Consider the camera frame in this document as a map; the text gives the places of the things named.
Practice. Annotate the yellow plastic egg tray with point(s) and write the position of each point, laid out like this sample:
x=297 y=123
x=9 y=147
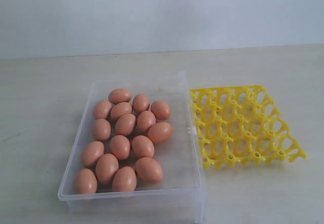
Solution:
x=240 y=125

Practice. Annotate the clear plastic storage box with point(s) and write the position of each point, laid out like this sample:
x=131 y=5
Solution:
x=179 y=197

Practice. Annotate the brown egg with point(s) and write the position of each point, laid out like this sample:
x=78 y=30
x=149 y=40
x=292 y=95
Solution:
x=85 y=182
x=160 y=132
x=142 y=146
x=149 y=170
x=125 y=124
x=91 y=154
x=120 y=109
x=106 y=168
x=120 y=95
x=102 y=109
x=141 y=103
x=125 y=180
x=145 y=120
x=120 y=147
x=161 y=110
x=101 y=130

